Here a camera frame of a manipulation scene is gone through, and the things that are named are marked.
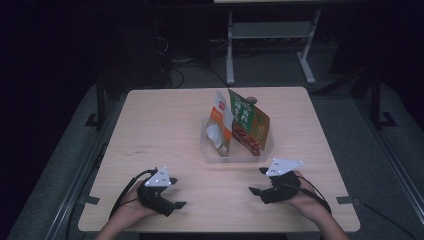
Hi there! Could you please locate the black floor cable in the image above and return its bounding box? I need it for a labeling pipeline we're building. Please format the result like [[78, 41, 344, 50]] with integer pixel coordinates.
[[162, 58, 232, 90]]

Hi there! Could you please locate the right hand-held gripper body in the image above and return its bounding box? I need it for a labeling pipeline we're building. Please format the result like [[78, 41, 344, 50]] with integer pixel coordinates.
[[259, 158, 304, 205]]

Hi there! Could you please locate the green braised meat food packet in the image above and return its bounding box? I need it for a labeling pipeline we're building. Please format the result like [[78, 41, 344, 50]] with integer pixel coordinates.
[[228, 88, 271, 157]]

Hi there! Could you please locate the orange and white food packet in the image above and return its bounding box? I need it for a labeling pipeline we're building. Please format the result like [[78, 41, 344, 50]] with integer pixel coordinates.
[[205, 89, 235, 158]]

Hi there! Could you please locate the white metal stand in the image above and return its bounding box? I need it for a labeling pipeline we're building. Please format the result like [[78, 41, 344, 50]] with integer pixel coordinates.
[[225, 9, 323, 86]]

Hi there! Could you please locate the person's left hand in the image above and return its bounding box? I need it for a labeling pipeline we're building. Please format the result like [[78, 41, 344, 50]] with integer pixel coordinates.
[[114, 181, 158, 224]]

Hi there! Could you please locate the black metal stand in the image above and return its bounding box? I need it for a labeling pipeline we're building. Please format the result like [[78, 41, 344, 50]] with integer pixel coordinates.
[[365, 66, 398, 132], [84, 75, 108, 132]]

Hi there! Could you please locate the clear plastic container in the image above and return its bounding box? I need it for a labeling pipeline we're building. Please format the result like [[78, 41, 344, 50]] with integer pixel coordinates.
[[199, 116, 274, 164]]

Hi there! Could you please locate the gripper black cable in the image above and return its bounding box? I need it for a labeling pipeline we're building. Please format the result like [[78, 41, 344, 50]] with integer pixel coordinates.
[[295, 174, 333, 215], [109, 168, 158, 220]]

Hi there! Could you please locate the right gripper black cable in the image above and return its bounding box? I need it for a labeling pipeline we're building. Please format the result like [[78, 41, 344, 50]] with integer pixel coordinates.
[[295, 174, 333, 215]]

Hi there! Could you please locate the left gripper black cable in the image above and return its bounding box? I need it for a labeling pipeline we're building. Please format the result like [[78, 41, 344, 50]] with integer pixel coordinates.
[[109, 168, 158, 220]]

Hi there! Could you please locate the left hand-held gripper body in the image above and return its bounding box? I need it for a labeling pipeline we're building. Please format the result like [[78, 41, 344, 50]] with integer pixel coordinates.
[[136, 165, 178, 218]]

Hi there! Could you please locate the person's right hand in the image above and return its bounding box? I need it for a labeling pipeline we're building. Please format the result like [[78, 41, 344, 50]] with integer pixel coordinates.
[[285, 171, 329, 222]]

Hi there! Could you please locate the grey tape piece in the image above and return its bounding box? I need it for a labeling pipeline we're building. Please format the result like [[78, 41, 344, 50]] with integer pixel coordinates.
[[335, 195, 362, 206], [79, 195, 101, 206]]

